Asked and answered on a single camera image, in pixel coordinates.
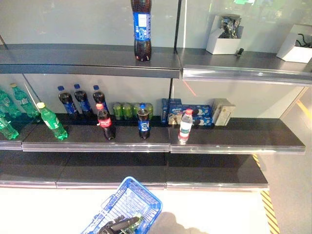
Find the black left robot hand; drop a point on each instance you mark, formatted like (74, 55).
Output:
(117, 225)

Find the blue plastic shopping basket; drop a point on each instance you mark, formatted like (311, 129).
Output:
(136, 192)

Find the small Coca-Cola bottle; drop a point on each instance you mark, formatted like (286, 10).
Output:
(105, 122)

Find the green drink cans pack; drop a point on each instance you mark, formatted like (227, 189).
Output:
(122, 111)

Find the small Pepsi cola bottle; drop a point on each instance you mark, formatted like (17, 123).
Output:
(68, 103)
(83, 102)
(100, 97)
(143, 125)

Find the small water bottle red cap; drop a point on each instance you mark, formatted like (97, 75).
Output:
(185, 126)

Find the blue packets on shelf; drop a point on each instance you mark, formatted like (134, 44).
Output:
(200, 110)

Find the beige cardboard box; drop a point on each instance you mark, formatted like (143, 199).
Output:
(223, 112)

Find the large Pepsi cola bottle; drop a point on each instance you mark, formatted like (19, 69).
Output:
(142, 29)

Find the white angled display box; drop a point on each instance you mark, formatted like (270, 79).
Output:
(223, 46)
(292, 54)

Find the small black plastic object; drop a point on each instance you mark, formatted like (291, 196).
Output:
(239, 52)

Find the dark foil snack packets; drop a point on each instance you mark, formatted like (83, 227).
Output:
(229, 25)

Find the black shelf upright post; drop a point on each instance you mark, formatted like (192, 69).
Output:
(31, 90)
(177, 24)

